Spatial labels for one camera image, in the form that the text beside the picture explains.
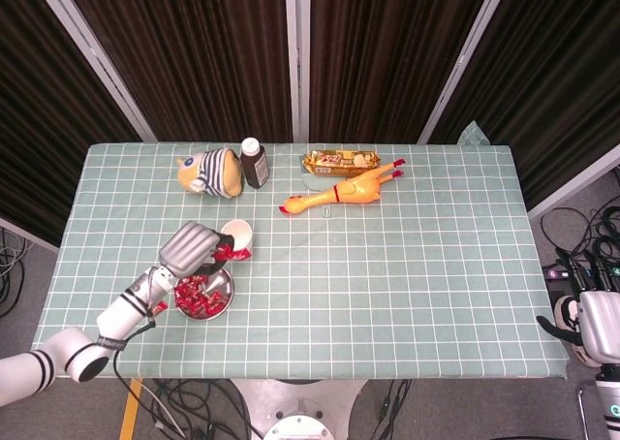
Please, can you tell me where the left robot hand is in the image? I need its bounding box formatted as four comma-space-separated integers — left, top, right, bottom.
158, 220, 239, 280

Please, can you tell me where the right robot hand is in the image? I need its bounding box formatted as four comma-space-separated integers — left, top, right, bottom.
536, 247, 620, 369

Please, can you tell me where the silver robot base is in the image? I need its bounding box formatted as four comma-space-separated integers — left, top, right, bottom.
231, 379, 370, 440

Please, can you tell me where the white paper cup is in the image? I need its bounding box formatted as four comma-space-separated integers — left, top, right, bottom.
221, 219, 255, 262

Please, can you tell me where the round steel dish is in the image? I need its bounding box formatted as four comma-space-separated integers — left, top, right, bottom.
173, 265, 235, 322

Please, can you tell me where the black power strip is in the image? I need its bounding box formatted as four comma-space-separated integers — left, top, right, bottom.
544, 264, 620, 286

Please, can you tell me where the yellow striped plush toy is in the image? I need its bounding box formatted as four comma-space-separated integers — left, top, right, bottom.
176, 147, 244, 200

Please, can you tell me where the dark bottle white cap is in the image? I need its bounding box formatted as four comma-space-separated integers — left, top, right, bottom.
240, 137, 270, 190

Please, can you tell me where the yellow floor tape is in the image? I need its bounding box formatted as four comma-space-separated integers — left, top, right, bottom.
119, 378, 145, 440

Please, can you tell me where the golden biscuit packet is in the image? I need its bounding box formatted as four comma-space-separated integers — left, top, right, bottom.
303, 149, 382, 177

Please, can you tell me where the orange rubber chicken toy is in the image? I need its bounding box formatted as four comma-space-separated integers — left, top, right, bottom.
278, 157, 407, 216

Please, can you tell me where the dark brown curtain panel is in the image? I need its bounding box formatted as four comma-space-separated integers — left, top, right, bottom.
0, 0, 142, 247
309, 0, 496, 144
57, 0, 295, 144
430, 0, 620, 208

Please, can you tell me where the green checked tablecloth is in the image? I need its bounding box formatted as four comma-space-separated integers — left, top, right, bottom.
23, 119, 571, 382

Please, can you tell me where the black floor cable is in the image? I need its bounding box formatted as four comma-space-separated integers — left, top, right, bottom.
110, 379, 272, 440
540, 206, 600, 262
588, 168, 620, 267
0, 226, 30, 318
376, 379, 413, 440

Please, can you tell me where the grey metal partition rail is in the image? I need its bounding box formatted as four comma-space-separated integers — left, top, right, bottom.
0, 215, 60, 253
526, 146, 620, 221

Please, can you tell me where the white floor cable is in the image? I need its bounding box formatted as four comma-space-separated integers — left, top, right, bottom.
142, 389, 183, 431

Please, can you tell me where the grey metal partition post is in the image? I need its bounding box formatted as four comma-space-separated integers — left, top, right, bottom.
27, 0, 159, 144
416, 0, 515, 144
283, 0, 312, 144

